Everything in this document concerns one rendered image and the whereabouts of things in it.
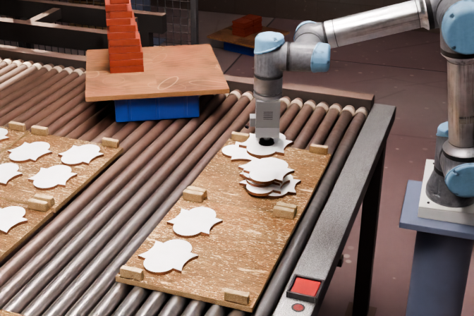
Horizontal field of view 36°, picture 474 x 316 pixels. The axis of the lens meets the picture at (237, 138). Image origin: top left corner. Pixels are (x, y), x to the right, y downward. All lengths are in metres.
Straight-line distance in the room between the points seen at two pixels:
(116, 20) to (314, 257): 1.23
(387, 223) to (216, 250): 2.03
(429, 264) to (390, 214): 1.61
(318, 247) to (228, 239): 0.24
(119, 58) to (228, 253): 1.10
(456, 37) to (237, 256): 0.76
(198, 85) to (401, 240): 1.52
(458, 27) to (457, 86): 0.17
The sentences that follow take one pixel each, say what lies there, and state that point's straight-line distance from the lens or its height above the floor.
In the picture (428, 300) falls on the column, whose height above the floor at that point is 0.58.
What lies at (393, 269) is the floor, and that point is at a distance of 3.52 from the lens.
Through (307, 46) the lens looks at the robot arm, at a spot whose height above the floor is 1.41.
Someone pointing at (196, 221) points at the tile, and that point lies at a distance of 2.01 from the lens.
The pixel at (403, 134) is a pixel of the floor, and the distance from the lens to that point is 4.82.
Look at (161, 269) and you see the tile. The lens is 1.83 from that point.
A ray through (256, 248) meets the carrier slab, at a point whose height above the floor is 0.94.
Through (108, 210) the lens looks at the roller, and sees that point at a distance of 2.14.
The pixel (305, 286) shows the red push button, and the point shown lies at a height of 0.93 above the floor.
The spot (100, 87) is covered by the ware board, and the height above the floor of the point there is 1.04.
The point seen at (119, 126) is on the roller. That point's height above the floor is 0.91.
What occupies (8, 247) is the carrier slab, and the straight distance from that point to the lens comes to 2.00.
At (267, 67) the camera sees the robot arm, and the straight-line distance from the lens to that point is 1.88.
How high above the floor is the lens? 2.01
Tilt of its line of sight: 26 degrees down
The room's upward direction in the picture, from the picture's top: straight up
